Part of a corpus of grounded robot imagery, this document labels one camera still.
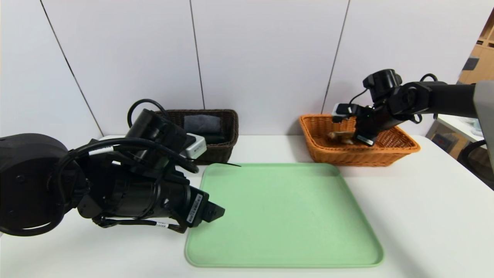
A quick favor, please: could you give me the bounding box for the orange wicker basket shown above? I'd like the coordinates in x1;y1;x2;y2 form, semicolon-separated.
299;114;421;167

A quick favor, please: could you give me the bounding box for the grey towel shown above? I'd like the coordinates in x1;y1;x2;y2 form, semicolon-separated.
183;115;222;135

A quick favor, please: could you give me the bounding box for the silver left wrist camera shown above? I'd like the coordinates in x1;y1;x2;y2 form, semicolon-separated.
178;133;207;159

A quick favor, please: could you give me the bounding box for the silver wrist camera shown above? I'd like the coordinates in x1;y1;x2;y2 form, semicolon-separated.
332;103;358;123
178;133;207;159

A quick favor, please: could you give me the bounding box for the dark brown wicker basket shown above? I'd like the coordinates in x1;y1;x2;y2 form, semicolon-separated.
154;109;239;165

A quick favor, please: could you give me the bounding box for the black cloth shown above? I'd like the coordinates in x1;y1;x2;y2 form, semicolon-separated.
201;132;227;144

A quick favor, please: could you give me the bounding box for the white background table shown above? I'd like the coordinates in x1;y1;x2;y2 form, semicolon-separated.
436;114;487;144

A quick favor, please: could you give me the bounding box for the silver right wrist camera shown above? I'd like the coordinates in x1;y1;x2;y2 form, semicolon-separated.
332;103;358;123

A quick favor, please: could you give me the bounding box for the clear-wrapped brown snack bar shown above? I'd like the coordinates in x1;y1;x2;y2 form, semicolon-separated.
327;131;358;146

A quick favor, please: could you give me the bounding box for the black camera cable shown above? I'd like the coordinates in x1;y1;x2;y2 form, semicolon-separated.
127;99;171;129

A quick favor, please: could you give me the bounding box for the thin black zip tie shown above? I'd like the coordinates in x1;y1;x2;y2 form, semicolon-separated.
189;158;242;168

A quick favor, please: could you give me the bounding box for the wooden shelf unit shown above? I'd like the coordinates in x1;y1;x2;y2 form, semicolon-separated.
457;10;494;84

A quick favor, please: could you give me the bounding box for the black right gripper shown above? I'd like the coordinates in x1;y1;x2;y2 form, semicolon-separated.
353;116;378;147

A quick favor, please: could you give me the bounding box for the black office chair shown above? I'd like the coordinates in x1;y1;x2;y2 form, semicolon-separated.
457;140;494;190

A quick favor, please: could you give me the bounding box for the light green plastic tray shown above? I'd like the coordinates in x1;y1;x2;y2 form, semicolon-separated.
184;163;385;268

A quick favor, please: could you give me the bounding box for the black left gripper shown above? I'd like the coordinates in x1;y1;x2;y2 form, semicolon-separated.
157;183;225;228

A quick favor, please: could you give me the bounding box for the brown cardboard box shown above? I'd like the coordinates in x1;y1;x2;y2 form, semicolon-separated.
431;132;460;156

